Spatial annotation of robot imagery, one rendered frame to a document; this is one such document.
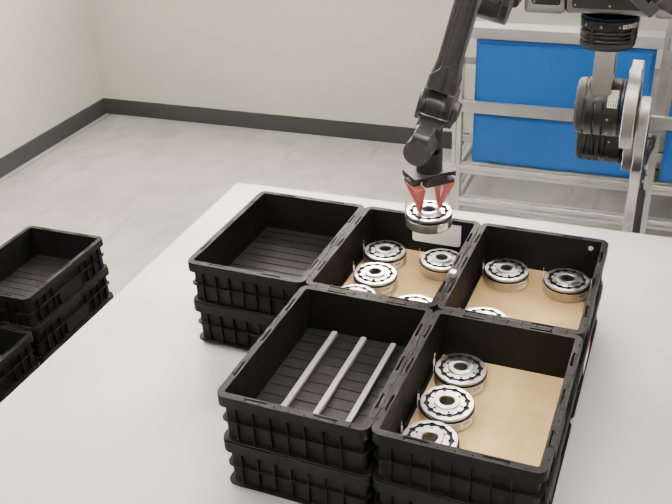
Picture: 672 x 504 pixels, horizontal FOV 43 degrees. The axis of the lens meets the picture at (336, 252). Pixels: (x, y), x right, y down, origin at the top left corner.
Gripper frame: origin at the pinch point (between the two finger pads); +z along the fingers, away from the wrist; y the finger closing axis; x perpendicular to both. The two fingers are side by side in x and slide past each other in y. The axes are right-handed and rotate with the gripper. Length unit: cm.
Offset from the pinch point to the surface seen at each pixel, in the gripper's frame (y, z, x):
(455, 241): 13.1, 18.1, 10.8
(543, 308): 19.3, 22.2, -18.3
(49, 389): -88, 34, 18
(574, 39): 134, 18, 130
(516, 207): 119, 96, 142
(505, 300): 13.5, 22.2, -11.8
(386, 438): -35, 11, -51
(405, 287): -4.5, 22.0, 3.3
